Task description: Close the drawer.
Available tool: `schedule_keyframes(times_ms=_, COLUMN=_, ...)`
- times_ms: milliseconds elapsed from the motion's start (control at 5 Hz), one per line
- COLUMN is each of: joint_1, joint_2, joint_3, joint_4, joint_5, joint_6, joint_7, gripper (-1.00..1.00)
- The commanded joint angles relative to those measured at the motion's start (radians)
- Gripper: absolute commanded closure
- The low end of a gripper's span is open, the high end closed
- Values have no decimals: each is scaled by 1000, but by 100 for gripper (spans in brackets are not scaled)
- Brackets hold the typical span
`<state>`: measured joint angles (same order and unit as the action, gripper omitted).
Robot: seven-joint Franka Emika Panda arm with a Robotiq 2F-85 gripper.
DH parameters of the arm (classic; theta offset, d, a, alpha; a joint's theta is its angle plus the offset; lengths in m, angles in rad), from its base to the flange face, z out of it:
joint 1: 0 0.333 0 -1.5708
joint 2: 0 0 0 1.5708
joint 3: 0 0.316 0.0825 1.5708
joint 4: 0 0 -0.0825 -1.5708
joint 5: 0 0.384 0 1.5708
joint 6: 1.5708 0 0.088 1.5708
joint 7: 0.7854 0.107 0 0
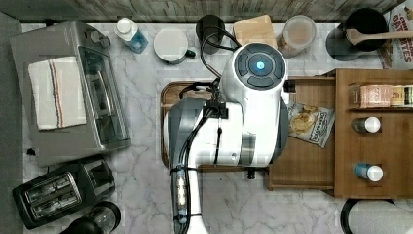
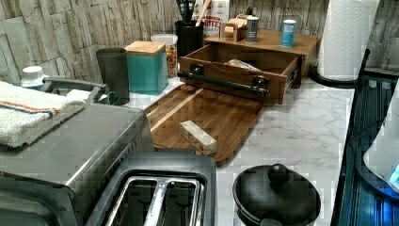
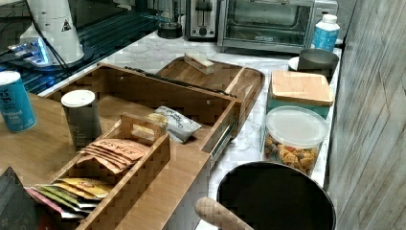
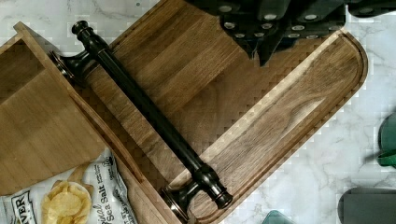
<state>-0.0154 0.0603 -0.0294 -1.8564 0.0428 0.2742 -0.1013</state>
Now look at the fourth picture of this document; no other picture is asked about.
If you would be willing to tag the teal object bottom edge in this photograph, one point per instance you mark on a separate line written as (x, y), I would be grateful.
(275, 217)

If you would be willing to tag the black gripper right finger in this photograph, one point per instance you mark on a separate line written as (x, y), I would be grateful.
(310, 19)

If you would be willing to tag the grey container bottom right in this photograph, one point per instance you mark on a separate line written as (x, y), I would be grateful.
(367, 206)

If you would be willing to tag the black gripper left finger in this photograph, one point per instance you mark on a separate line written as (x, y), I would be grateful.
(257, 26)

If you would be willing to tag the green object at right edge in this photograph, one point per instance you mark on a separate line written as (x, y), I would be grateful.
(387, 142)

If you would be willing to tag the sea salt chips bag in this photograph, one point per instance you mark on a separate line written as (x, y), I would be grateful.
(92, 193)

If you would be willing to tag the wooden drawer with black handle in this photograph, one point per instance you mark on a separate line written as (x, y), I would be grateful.
(49, 127)

